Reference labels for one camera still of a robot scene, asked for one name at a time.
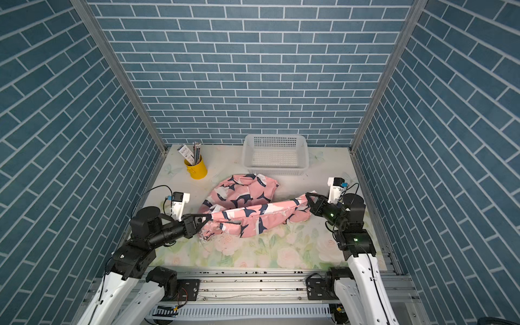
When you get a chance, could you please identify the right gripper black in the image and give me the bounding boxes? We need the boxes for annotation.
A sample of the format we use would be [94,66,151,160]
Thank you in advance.
[308,191,347,231]

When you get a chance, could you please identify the pink shark print shorts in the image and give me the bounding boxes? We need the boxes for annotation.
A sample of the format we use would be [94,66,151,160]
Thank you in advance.
[199,174,311,241]

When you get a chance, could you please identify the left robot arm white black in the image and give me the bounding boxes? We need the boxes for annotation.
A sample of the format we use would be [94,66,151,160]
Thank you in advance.
[79,207,212,324]

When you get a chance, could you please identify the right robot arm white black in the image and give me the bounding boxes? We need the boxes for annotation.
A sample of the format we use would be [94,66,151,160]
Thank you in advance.
[305,192,399,324]

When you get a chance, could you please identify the floral table mat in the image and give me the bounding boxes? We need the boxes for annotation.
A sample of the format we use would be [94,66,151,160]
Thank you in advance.
[145,146,358,270]

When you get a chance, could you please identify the yellow pen cup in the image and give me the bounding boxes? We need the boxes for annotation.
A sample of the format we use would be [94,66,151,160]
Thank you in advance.
[184,157,208,180]

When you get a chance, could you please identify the pens in cup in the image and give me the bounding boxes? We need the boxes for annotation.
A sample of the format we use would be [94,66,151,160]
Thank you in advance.
[193,142,201,166]

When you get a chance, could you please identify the white paper card in cup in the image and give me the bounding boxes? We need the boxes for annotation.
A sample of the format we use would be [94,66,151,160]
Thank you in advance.
[177,144,196,165]

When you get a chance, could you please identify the white plastic mesh basket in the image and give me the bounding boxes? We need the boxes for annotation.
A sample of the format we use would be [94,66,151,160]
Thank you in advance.
[242,134,310,176]

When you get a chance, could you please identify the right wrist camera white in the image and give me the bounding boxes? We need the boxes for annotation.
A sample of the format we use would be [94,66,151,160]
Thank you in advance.
[327,177,348,204]

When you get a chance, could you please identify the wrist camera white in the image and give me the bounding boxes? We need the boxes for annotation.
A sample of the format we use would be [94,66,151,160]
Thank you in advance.
[327,177,348,204]
[163,192,190,221]

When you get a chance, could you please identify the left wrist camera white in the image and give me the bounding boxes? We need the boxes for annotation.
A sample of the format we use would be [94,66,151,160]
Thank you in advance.
[163,192,190,221]

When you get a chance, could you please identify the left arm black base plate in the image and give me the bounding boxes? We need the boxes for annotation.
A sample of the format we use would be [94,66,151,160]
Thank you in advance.
[162,279,200,303]

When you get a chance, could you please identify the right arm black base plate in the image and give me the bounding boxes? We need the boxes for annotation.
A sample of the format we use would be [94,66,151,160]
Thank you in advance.
[305,271,340,301]

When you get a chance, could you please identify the aluminium mounting rail frame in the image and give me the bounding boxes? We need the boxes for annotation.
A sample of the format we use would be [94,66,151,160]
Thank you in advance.
[143,270,427,324]

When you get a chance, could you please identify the white slotted cable duct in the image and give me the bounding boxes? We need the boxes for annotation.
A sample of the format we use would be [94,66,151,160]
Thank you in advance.
[145,303,331,322]

